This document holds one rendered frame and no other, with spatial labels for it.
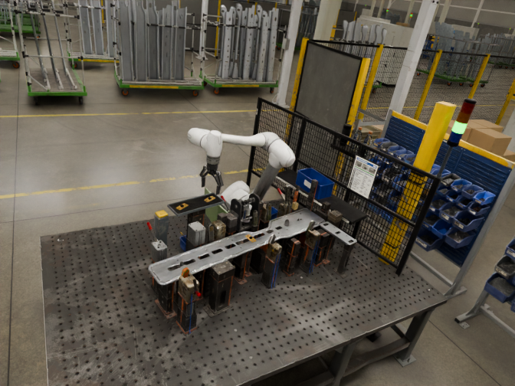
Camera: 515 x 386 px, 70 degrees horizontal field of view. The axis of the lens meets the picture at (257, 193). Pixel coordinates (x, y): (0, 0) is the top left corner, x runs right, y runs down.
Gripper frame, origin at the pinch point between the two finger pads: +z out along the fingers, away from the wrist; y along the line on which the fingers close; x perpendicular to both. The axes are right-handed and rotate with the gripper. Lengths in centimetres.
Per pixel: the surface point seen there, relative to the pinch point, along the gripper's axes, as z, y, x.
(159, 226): 15.4, -6.1, -39.8
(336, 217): 20, 70, 68
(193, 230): 13.7, 13.2, -28.8
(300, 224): 24, 52, 44
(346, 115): -9, -5, 240
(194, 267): 24, 30, -45
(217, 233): 21.5, 19.4, -12.3
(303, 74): -32, -94, 285
